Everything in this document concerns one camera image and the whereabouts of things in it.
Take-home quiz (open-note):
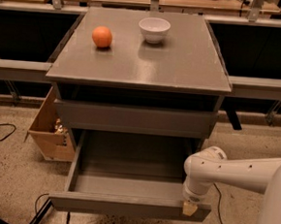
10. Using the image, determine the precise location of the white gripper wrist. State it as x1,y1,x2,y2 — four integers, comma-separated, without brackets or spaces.
182,178,209,217

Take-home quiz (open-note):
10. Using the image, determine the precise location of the grey drawer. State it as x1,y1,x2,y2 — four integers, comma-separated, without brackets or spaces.
54,99,218,139
49,130,211,222

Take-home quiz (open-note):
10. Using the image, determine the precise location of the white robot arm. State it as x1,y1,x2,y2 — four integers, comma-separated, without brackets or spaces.
182,146,281,224

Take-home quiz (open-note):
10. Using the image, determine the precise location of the grey drawer cabinet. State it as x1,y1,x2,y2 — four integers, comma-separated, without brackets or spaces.
47,8,231,149

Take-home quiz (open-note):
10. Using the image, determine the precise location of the grey top drawer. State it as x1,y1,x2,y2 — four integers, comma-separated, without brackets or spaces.
54,99,218,139

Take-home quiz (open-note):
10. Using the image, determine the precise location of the cardboard box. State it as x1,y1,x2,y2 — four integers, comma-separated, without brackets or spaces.
28,88,75,162

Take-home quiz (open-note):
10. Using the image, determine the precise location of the white bowl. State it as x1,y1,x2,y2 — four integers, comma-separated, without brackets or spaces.
139,17,171,44

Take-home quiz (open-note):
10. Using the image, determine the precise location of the orange fruit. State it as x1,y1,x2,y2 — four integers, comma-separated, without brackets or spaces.
92,26,112,48

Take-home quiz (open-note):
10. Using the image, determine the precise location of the black power adapter with cable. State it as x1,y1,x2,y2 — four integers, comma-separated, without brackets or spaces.
209,183,249,224

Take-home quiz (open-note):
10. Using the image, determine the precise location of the grey metal rail right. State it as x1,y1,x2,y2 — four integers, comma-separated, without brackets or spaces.
229,77,281,101

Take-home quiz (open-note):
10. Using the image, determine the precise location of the grey metal rail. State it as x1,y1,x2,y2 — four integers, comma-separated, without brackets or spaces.
0,59,51,83
229,77,281,101

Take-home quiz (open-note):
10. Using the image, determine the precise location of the grey metal rail left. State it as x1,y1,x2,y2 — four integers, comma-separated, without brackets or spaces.
0,59,51,83

